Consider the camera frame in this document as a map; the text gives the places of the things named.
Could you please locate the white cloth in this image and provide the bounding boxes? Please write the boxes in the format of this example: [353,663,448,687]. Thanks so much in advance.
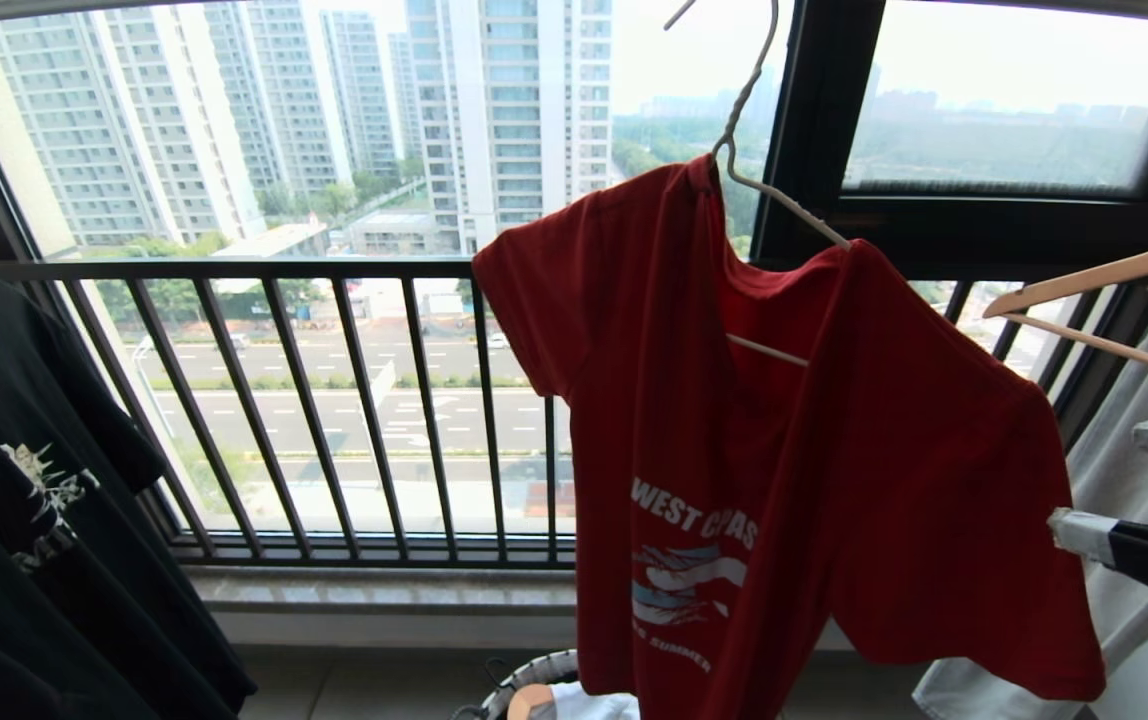
[532,688,641,720]

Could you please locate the black printed t-shirt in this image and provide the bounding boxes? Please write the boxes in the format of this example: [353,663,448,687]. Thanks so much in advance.
[0,257,259,720]

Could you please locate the black window frame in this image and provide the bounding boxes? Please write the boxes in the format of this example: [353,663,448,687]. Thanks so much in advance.
[0,0,1148,456]

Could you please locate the red printed t-shirt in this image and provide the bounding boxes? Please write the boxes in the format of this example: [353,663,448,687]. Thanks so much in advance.
[472,153,1107,720]

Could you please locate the grey stone window sill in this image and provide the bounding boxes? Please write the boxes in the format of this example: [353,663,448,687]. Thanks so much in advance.
[182,565,580,613]

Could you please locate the striped laundry basket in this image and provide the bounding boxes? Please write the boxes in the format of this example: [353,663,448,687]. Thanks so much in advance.
[448,648,641,720]

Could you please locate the black metal railing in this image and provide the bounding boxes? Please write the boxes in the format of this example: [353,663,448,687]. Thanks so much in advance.
[0,256,1135,572]

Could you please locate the wooden clothes hanger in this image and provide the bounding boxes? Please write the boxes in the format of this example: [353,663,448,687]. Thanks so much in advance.
[982,210,1148,389]

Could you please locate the white clothes hanger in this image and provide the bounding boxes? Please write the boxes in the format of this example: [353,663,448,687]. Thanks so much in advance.
[663,0,852,369]

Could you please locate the light grey garment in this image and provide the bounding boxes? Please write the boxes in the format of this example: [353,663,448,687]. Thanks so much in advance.
[912,284,1148,720]

